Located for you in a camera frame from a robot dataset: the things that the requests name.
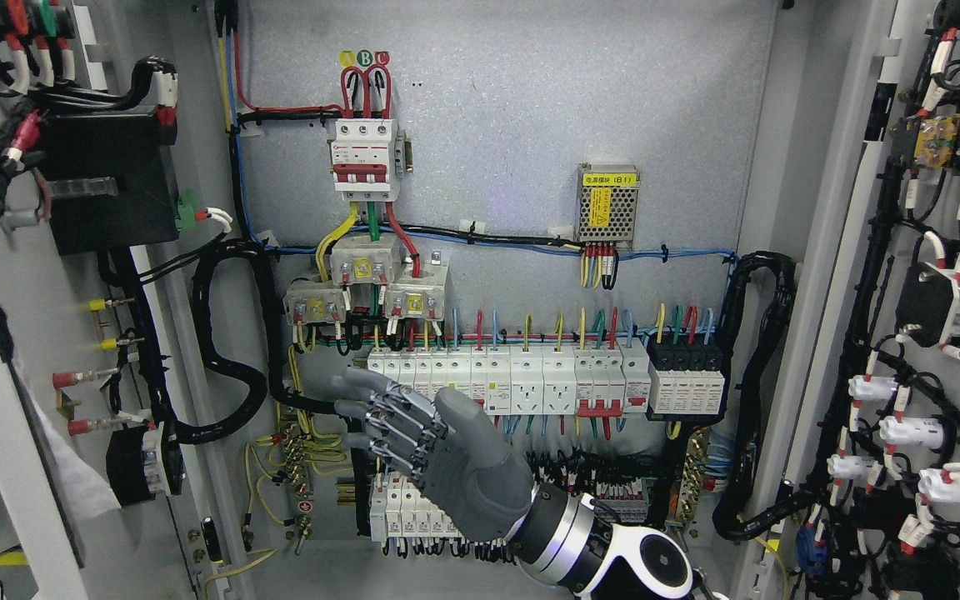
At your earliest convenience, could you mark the top clear current transformer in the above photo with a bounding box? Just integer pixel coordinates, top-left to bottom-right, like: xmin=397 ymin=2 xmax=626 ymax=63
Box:
xmin=328 ymin=232 xmax=405 ymax=285

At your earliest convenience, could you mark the grey cabinet door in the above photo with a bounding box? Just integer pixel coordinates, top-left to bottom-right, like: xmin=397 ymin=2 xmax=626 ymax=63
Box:
xmin=707 ymin=1 xmax=960 ymax=599
xmin=0 ymin=1 xmax=261 ymax=599

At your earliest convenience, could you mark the white circuit breaker row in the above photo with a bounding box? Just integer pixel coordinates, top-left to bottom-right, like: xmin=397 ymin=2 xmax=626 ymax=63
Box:
xmin=365 ymin=342 xmax=651 ymax=418

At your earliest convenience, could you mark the left black corrugated cable conduit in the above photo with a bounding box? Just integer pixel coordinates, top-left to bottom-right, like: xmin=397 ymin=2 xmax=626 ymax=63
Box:
xmin=126 ymin=240 xmax=364 ymax=445

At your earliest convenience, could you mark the metal mesh power supply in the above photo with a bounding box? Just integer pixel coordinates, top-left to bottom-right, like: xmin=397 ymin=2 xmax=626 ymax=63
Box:
xmin=573 ymin=162 xmax=640 ymax=249

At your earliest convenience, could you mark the red white main breaker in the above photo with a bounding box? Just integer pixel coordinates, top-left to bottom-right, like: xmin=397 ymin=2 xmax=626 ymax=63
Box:
xmin=330 ymin=118 xmax=405 ymax=203

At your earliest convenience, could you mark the black surge protector block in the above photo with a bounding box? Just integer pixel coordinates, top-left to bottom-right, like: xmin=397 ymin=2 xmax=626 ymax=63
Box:
xmin=647 ymin=335 xmax=727 ymax=424

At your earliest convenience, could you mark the grey robotic right hand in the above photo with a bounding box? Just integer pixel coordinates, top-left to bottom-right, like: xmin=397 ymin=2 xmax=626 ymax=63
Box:
xmin=332 ymin=367 xmax=534 ymax=542

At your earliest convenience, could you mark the lower relay terminal row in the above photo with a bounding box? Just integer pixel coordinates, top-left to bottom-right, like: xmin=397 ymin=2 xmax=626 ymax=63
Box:
xmin=368 ymin=449 xmax=653 ymax=563

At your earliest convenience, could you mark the left clear current transformer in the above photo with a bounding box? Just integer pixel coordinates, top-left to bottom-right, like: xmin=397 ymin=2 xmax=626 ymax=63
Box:
xmin=283 ymin=278 xmax=350 ymax=324

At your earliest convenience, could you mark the black digital power meter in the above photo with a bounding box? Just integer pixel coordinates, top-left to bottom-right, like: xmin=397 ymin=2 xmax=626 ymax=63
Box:
xmin=37 ymin=107 xmax=179 ymax=256

